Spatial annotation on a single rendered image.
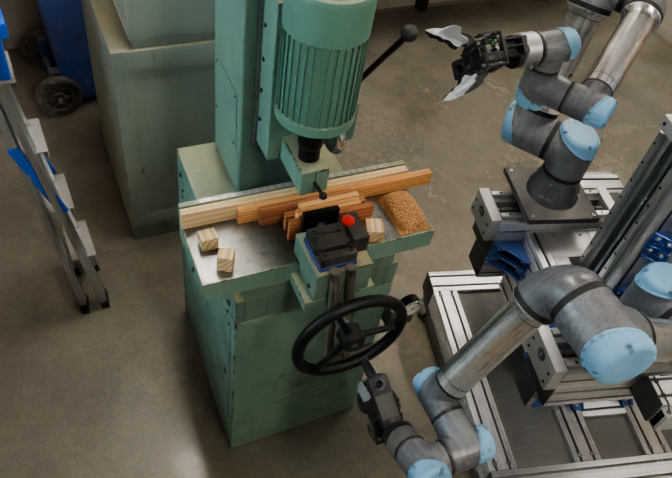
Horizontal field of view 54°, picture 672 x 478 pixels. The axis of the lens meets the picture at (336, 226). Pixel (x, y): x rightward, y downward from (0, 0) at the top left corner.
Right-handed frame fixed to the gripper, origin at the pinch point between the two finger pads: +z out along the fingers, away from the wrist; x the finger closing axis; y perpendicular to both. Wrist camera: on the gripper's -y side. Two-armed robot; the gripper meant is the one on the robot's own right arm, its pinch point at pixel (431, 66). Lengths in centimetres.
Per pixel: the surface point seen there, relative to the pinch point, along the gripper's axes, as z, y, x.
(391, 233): 4.1, -30.6, 31.8
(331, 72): 23.6, 3.0, -1.0
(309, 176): 24.0, -23.3, 14.6
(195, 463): 58, -100, 88
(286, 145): 25.8, -28.8, 5.6
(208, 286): 51, -29, 33
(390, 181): -1.5, -35.5, 18.6
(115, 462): 81, -105, 80
